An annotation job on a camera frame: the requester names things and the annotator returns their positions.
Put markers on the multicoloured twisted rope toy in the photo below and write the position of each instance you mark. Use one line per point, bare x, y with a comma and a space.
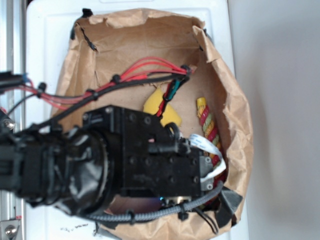
210, 132

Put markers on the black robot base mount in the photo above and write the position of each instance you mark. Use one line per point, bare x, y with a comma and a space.
7, 125

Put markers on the yellow sponge piece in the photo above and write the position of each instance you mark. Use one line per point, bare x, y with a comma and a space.
151, 106

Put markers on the brown paper bag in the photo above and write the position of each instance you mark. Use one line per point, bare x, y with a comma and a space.
103, 45

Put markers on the silver metal rail frame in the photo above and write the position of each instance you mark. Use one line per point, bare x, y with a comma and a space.
12, 59

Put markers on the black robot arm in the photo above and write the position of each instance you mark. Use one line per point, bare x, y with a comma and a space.
66, 170

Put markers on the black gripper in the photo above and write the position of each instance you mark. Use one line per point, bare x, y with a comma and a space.
146, 159

